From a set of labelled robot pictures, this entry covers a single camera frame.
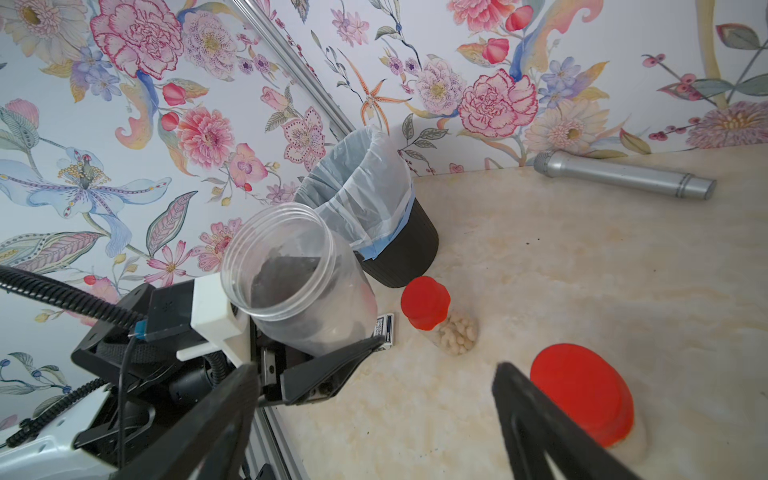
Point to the black white card box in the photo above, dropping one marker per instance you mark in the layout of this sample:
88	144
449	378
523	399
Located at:
385	328

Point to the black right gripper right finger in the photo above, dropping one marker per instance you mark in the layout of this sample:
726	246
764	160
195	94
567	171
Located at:
537	433

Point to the silver microphone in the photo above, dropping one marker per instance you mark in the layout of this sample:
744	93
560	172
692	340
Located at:
663	182

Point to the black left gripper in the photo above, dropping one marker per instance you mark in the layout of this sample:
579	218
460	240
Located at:
150	389

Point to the peanut jar red lid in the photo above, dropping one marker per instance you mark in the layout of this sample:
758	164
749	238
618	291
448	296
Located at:
595	396
427	305

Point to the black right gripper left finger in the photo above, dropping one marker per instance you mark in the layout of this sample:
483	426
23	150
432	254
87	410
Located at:
209	442

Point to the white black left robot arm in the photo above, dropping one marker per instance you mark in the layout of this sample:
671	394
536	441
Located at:
43	446

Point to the aluminium corner post left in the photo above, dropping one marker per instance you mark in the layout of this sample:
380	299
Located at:
288	54

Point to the black bin with white liner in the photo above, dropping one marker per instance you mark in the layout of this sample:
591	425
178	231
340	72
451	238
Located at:
363	190

